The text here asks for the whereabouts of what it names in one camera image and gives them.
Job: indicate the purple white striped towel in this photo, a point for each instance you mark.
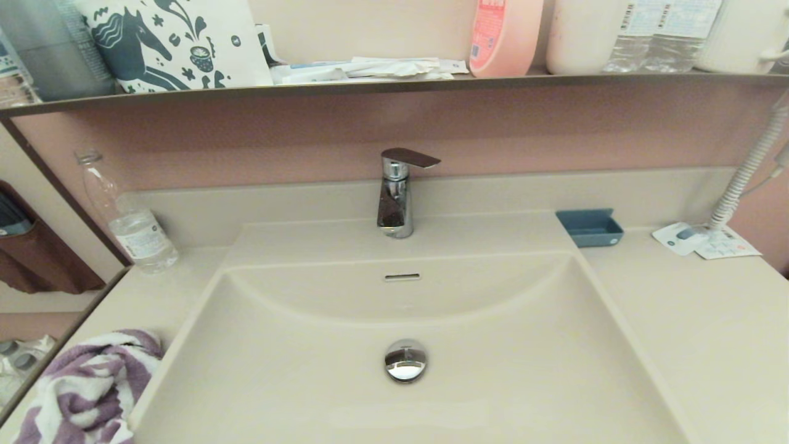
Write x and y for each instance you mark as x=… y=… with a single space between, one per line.
x=86 y=388

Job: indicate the chrome sink faucet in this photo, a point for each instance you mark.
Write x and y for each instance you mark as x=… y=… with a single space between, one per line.
x=394 y=209

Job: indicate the chrome sink drain stopper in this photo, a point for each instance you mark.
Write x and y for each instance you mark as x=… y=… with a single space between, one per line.
x=405 y=364

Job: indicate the beige ceramic sink basin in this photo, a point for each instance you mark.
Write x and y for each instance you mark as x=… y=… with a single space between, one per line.
x=524 y=370

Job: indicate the white plastic sachet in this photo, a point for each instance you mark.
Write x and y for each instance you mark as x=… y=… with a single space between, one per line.
x=308 y=75
x=400 y=68

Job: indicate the blue plastic soap dish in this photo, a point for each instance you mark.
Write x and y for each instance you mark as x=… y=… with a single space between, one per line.
x=592 y=233

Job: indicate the pink lotion bottle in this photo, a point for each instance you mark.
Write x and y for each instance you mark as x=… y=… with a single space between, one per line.
x=511 y=43

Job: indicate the white bag with horse print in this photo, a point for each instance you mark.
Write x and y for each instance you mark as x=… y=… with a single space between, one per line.
x=234 y=61

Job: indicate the clear bottle without cap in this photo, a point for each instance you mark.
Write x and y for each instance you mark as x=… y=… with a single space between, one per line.
x=138 y=237

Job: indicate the white round plastic container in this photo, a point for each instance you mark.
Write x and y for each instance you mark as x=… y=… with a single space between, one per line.
x=582 y=37

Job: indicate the white card with blue logo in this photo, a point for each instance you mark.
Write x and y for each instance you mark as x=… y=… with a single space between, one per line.
x=669 y=242

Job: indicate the white printed paper leaflet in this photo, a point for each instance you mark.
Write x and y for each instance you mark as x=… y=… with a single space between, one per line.
x=730 y=246

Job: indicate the dark framed side mirror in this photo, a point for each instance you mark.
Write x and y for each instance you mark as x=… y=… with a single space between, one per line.
x=37 y=203

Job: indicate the grey translucent pouch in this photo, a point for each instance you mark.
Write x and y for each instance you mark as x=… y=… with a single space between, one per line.
x=55 y=55

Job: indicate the white mug on shelf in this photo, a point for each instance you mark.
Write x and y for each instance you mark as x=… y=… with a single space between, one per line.
x=739 y=37

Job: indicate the printed cardboard packet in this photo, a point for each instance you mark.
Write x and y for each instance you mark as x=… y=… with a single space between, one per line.
x=12 y=86

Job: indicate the brown wall shelf ledge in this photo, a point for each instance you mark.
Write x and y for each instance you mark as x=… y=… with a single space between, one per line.
x=370 y=87

